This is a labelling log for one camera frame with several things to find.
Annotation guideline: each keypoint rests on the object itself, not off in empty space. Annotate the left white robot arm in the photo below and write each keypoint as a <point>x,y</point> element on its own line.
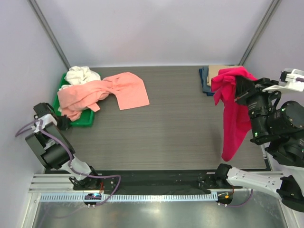
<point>54,151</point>

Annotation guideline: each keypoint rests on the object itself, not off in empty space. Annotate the salmon pink t shirt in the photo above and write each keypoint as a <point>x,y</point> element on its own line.
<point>128,88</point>

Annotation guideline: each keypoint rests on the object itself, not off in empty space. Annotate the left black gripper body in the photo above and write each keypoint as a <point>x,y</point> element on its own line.
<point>63,124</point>

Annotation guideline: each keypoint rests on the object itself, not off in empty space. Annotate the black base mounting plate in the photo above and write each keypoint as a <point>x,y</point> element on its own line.
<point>202,186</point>

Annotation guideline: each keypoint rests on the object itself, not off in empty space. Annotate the folded beige t shirt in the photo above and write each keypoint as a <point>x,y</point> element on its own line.
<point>214,69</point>

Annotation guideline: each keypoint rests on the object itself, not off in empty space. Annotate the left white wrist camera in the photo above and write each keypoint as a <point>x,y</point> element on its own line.
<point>41,122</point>

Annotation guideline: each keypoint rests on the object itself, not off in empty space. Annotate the white slotted cable duct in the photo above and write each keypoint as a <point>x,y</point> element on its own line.
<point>95,197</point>

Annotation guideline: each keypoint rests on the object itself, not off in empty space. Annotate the aluminium frame post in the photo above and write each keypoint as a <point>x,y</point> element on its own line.
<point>272,8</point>
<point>45,25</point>

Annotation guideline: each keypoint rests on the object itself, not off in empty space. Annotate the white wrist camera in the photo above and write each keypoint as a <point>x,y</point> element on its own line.
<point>291,80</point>
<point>41,122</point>

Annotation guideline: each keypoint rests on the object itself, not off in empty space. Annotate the left aluminium frame post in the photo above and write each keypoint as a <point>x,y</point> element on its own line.
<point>45,25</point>

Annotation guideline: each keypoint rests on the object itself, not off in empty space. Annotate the white t shirt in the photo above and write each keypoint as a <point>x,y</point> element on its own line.
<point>79,76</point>

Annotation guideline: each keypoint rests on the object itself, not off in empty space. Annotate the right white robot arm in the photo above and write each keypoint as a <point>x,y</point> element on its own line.
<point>283,130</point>

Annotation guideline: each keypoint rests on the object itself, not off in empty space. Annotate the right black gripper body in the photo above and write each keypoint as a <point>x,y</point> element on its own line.
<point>253,93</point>

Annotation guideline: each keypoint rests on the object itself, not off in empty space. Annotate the folded blue t shirt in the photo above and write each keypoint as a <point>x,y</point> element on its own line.
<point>203,73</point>

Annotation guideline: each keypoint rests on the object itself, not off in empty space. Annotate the green plastic bin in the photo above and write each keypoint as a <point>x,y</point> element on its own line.
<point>87,116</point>

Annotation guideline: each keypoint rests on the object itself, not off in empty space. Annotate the right aluminium frame post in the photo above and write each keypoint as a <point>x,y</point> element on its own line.
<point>272,8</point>

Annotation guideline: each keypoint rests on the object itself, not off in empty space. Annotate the magenta t shirt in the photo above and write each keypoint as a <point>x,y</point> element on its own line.
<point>236,122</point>

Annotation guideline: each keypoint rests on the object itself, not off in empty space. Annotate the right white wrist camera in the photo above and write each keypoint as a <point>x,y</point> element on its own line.
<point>291,80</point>

